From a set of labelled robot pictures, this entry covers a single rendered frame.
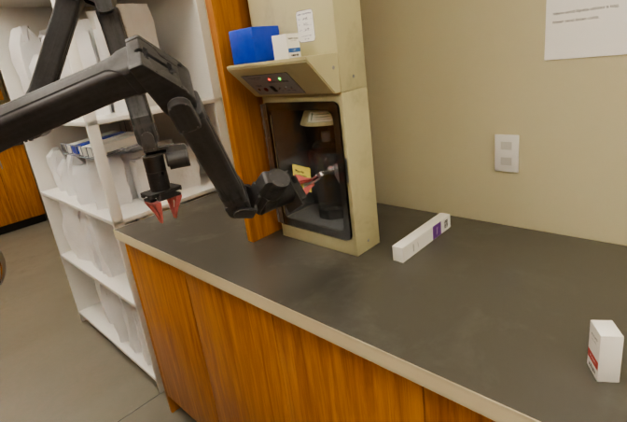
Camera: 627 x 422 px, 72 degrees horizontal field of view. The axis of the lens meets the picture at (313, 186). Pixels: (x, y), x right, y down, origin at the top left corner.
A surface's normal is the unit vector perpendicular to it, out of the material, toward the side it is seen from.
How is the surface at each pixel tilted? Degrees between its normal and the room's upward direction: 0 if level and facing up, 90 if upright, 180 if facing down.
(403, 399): 90
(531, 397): 0
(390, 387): 90
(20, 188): 90
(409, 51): 90
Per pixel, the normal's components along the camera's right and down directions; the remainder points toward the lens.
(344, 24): 0.73, 0.11
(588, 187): -0.68, 0.29
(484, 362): -0.12, -0.95
